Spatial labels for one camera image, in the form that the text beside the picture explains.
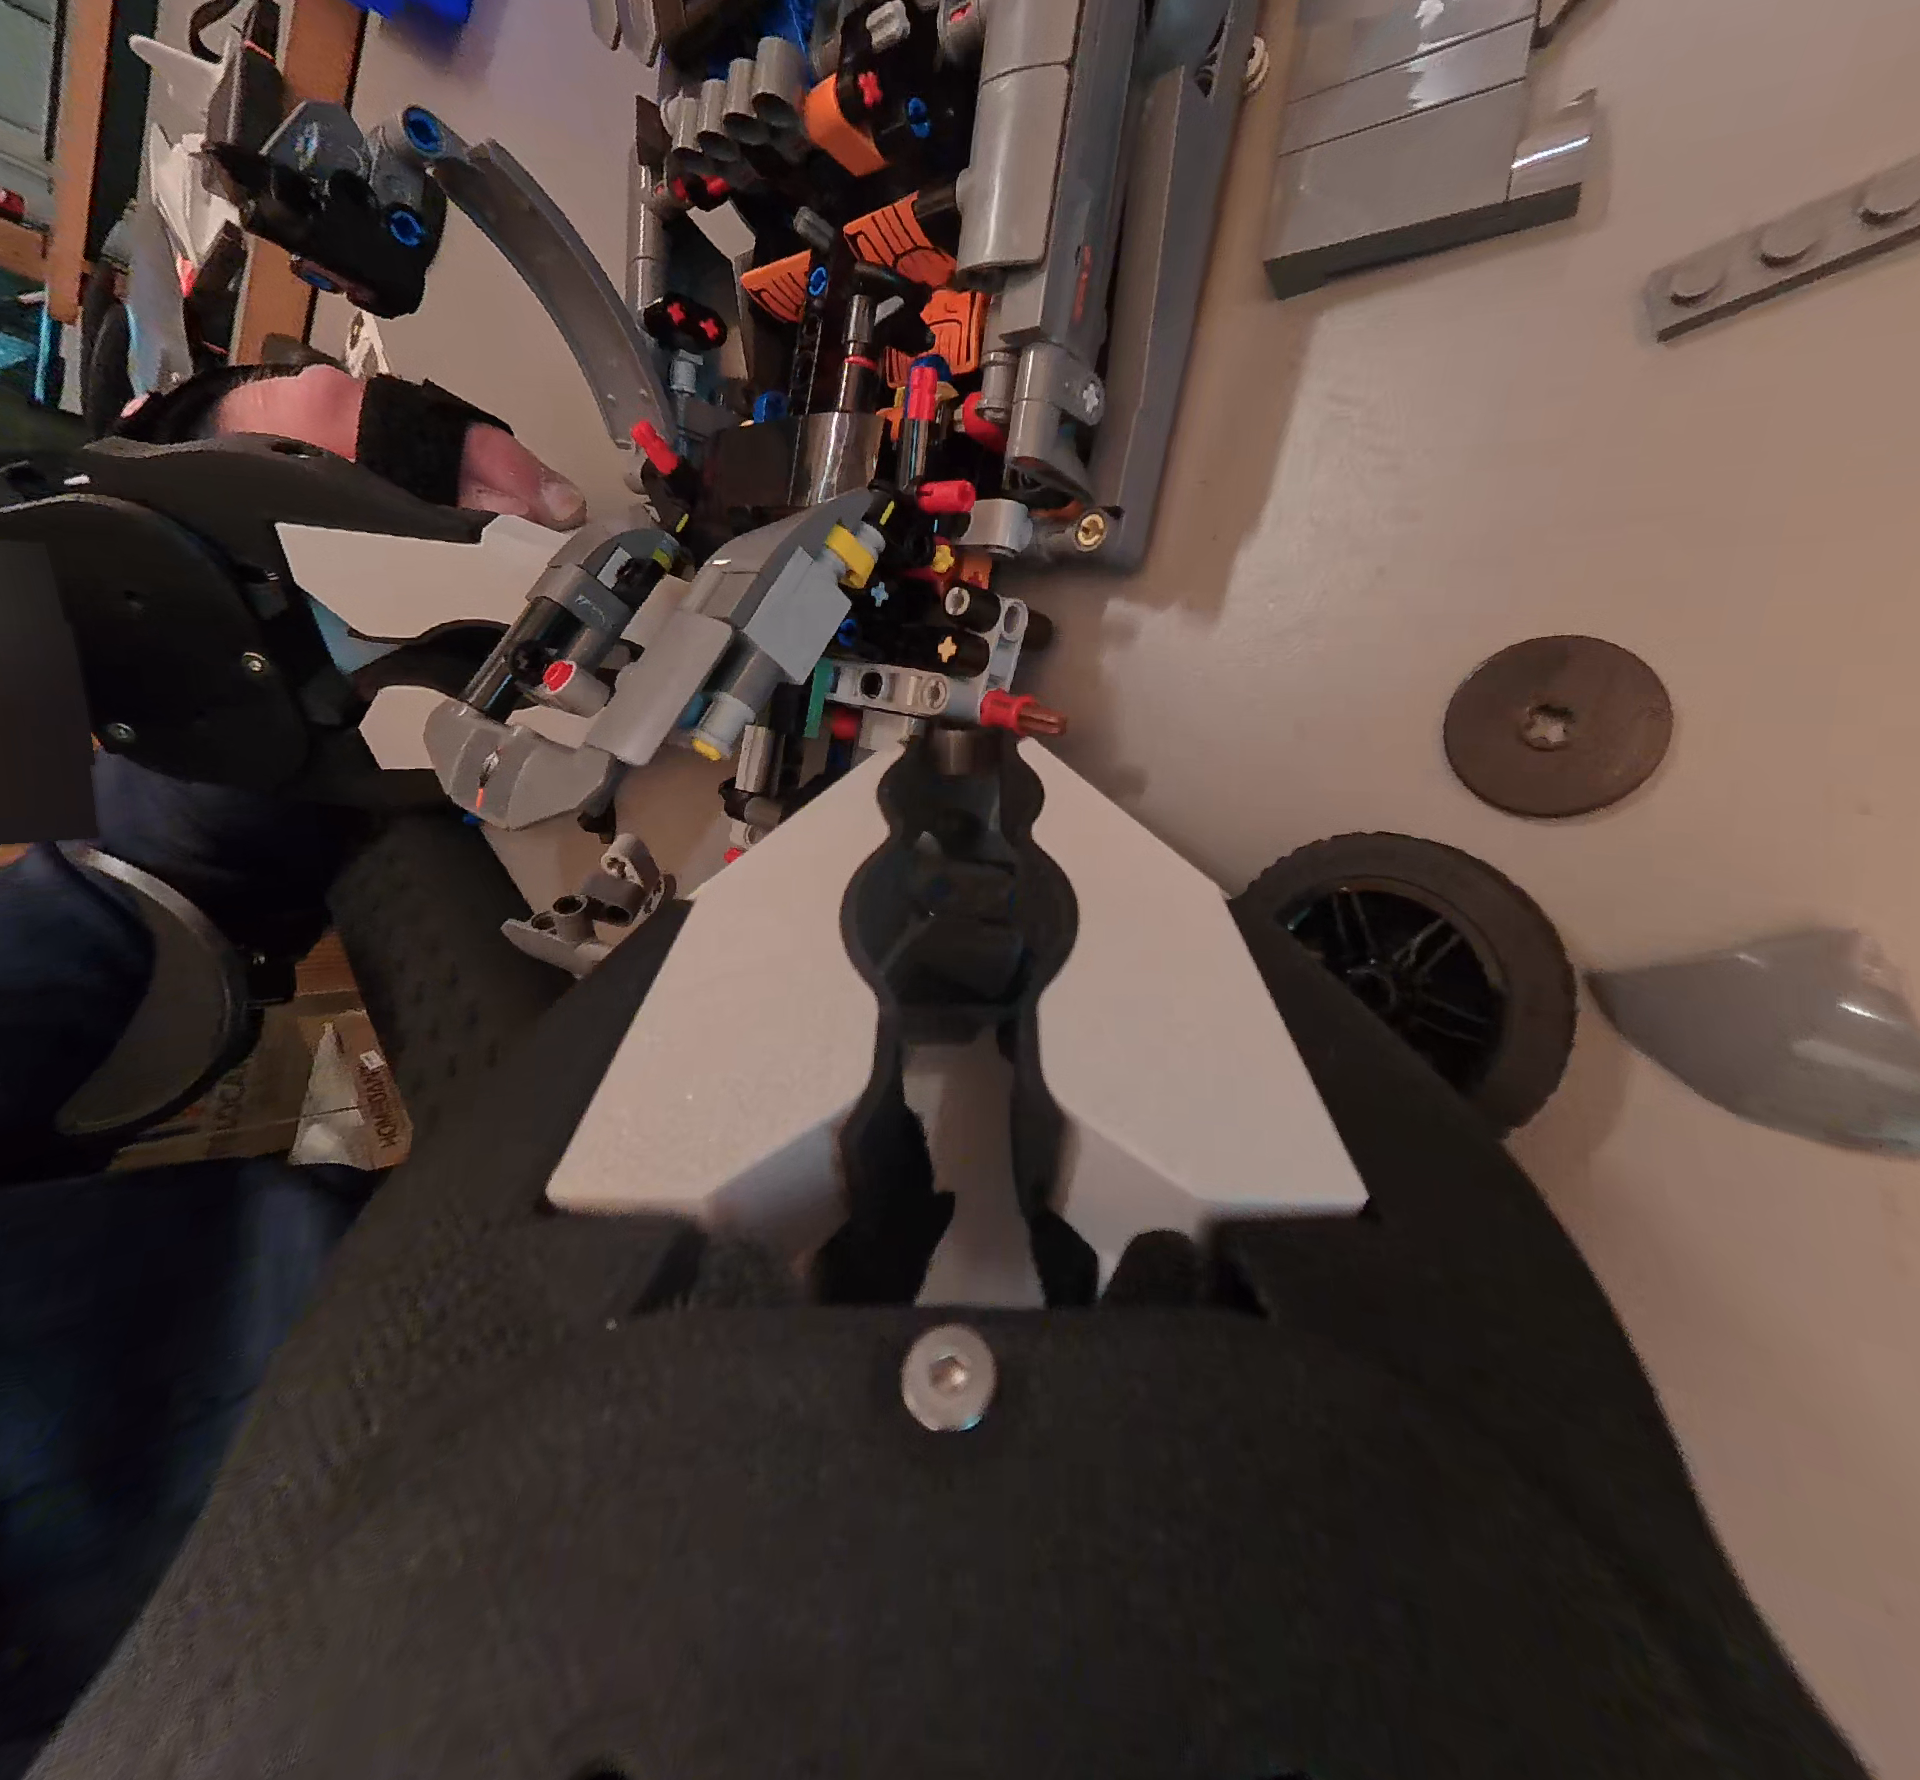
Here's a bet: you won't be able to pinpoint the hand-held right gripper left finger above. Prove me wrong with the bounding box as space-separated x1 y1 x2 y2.
543 756 906 1272

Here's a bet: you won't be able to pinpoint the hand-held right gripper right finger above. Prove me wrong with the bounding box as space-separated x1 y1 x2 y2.
1019 743 1372 1295

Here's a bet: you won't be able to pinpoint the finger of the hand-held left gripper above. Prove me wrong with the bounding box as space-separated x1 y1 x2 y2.
355 625 601 778
274 515 604 644

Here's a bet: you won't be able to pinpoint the grey lego car model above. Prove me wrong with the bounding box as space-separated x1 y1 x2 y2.
238 0 1309 865

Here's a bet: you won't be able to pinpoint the black lego wheel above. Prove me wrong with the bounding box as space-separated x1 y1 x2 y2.
1228 831 1580 1142

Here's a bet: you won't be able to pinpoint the dark round lego disc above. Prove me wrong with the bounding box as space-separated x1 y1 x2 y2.
1444 636 1677 818

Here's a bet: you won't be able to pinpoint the grey curved lego shell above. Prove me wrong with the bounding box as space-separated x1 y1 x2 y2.
1588 927 1920 1161

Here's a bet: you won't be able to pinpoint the grey lego panel assembly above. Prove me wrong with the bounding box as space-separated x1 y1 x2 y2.
1265 0 1636 301

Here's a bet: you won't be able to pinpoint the long grey lego plate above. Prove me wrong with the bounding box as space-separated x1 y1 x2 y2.
1642 154 1920 343

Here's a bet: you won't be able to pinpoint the person's left hand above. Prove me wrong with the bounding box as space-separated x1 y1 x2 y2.
120 362 591 532

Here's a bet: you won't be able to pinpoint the black round stool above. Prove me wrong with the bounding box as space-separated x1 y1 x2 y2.
53 842 260 1142

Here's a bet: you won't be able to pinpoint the cardboard box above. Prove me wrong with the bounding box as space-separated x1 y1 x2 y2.
114 961 416 1171

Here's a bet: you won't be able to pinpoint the person's legs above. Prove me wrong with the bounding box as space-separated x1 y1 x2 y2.
0 1151 375 1750

